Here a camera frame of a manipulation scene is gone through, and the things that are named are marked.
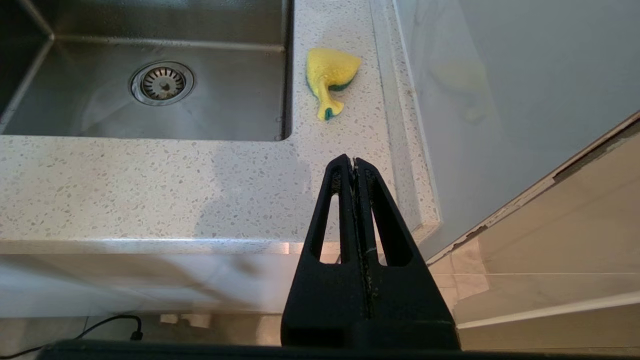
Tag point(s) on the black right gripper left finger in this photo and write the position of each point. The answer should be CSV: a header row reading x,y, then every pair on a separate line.
x,y
325,300

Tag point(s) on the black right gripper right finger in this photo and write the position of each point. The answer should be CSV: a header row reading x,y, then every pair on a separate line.
x,y
405,300

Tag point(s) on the yellow green sponge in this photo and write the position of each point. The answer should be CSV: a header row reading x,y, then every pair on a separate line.
x,y
327,75

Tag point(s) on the stainless steel sink basin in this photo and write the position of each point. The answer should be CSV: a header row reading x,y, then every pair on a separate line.
x,y
225,100

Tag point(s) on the round metal drain strainer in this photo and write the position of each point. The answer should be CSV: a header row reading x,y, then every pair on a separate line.
x,y
162,83

